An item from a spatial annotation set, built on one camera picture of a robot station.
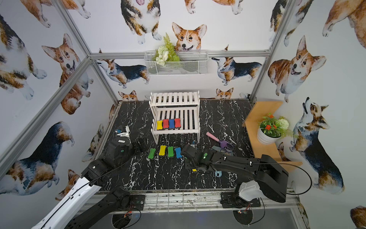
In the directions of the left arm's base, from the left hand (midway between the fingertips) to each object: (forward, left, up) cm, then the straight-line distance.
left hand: (139, 136), depth 73 cm
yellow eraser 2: (-11, -28, -21) cm, 37 cm away
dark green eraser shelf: (0, -1, -22) cm, 22 cm away
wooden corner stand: (+17, -67, -2) cm, 70 cm away
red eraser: (+14, -11, -8) cm, 19 cm away
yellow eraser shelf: (+1, -8, -21) cm, 23 cm away
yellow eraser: (+14, -7, -9) cm, 18 cm away
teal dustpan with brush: (-14, -42, -19) cm, 48 cm away
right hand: (-6, -24, -15) cm, 29 cm away
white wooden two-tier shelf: (+24, -16, -11) cm, 31 cm away
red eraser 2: (+14, -18, -9) cm, 25 cm away
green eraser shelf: (+1, -13, -21) cm, 25 cm away
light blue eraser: (+1, -18, -21) cm, 28 cm away
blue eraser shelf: (+13, -15, -8) cm, 21 cm away
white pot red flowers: (+3, -69, -1) cm, 69 cm away
